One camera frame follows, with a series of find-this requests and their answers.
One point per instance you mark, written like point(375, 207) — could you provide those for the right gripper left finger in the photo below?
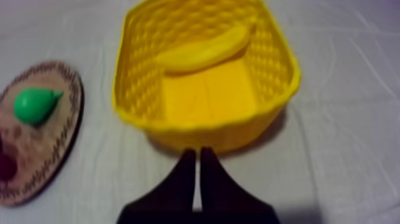
point(175, 197)

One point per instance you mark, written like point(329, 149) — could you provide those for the purple toy grapes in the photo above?
point(6, 167)

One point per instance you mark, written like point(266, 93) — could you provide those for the round wooden board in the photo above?
point(43, 134)

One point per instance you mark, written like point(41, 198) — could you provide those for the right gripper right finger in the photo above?
point(222, 197)

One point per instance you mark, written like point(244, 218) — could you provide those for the yellow toy banana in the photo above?
point(203, 51)

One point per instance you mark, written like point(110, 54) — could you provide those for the yellow plastic basket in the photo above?
point(203, 78)

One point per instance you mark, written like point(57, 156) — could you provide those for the green toy pear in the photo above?
point(34, 105)

